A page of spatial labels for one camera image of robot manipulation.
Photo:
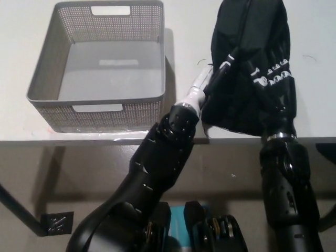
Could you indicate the black teal robot body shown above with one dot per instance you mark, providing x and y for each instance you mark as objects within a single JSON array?
[{"x": 207, "y": 231}]

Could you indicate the black metal table leg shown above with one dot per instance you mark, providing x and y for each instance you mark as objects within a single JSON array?
[{"x": 21, "y": 210}]

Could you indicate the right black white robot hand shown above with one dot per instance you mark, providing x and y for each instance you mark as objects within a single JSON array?
[{"x": 283, "y": 99}]

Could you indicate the black fabric lunch bag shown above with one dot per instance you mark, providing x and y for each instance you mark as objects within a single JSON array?
[{"x": 249, "y": 34}]

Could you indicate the black tape floor patch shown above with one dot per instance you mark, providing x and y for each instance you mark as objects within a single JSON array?
[{"x": 57, "y": 223}]

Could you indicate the grey perforated plastic basket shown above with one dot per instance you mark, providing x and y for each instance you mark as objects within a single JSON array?
[{"x": 105, "y": 57}]

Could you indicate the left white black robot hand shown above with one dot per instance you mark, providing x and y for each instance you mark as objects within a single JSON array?
[{"x": 197, "y": 86}]

